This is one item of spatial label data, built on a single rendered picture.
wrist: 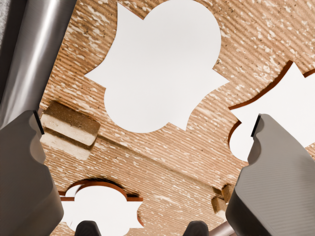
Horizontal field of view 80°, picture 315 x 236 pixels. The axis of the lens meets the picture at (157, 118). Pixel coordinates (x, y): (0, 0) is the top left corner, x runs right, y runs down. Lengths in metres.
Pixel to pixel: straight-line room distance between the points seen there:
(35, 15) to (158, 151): 0.20
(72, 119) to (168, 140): 0.12
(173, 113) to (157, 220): 0.24
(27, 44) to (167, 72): 0.15
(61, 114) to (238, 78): 0.19
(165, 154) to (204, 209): 0.15
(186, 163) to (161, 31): 0.18
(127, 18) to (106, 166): 0.19
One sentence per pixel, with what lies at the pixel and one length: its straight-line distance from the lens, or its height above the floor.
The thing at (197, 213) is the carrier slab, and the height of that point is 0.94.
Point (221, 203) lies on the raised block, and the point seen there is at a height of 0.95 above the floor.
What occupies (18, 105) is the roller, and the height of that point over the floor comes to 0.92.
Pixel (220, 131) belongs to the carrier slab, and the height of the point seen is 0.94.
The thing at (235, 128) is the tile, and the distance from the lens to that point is 0.25.
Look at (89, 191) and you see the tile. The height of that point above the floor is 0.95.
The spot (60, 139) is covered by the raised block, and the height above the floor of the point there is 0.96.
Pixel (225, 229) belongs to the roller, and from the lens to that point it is 0.49.
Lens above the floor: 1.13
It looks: 57 degrees down
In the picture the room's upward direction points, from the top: 179 degrees clockwise
